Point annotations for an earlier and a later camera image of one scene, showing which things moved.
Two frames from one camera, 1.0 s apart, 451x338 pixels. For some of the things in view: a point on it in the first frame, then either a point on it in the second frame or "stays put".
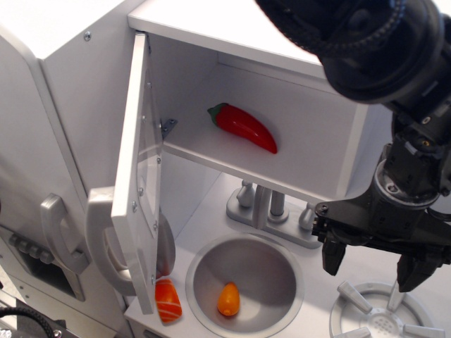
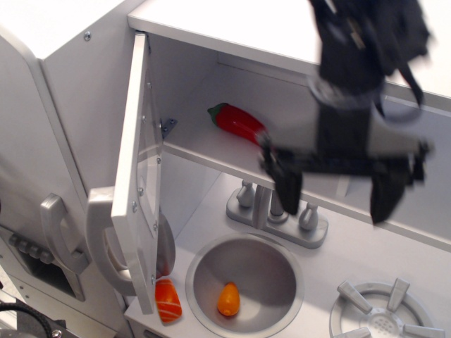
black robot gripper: x=406 y=208 → x=353 y=140
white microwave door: x=137 y=186 stays put
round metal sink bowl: x=267 y=275 stays put
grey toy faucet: x=266 y=209 stays put
